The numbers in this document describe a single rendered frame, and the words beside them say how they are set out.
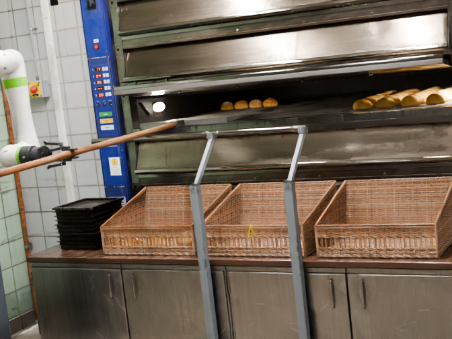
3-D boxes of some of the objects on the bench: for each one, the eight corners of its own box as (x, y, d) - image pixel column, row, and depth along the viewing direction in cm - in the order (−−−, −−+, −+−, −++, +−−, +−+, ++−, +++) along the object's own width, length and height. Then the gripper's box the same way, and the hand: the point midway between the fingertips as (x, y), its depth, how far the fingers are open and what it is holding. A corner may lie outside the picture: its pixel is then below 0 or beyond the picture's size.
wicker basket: (244, 233, 453) (239, 182, 449) (343, 233, 426) (338, 179, 422) (200, 256, 411) (193, 200, 407) (306, 258, 384) (300, 198, 380)
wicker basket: (151, 233, 480) (144, 185, 477) (239, 233, 454) (233, 182, 451) (101, 255, 438) (94, 203, 434) (196, 256, 412) (189, 200, 408)
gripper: (38, 136, 386) (79, 134, 375) (42, 171, 388) (84, 169, 377) (27, 138, 379) (68, 136, 368) (31, 173, 381) (73, 172, 370)
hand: (70, 153), depth 374 cm, fingers closed on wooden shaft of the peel, 3 cm apart
